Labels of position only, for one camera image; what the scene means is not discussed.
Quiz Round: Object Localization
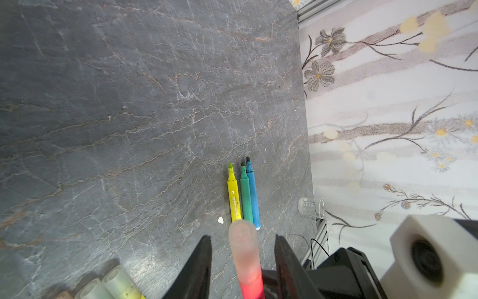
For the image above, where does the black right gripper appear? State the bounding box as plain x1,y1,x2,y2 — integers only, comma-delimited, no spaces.
261,247,387,299

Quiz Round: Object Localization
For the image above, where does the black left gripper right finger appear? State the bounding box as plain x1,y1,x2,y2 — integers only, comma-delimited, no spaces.
275,235,324,299

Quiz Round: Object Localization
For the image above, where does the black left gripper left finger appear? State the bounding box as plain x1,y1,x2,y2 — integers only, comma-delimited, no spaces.
163,235,212,299

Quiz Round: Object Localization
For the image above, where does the pink marker pen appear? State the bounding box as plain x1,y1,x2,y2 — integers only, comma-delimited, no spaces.
229,219,265,299

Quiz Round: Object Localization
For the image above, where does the clear pen cap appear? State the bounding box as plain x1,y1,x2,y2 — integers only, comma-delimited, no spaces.
75,279,113,299
102,265,145,299

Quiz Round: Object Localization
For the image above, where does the yellow marker pen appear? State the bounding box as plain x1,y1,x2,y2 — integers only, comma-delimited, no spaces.
227,163,242,222

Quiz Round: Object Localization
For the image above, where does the green marker pen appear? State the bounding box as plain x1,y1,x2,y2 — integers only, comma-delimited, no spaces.
240,161,253,223

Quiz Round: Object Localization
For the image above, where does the blue marker pen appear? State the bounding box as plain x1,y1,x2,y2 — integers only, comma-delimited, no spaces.
246,156,261,230

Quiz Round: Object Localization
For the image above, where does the clear plastic cup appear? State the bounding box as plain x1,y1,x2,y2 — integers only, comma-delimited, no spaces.
298,198,326,219

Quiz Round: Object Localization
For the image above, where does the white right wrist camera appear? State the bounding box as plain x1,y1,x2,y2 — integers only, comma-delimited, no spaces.
380,215,478,299

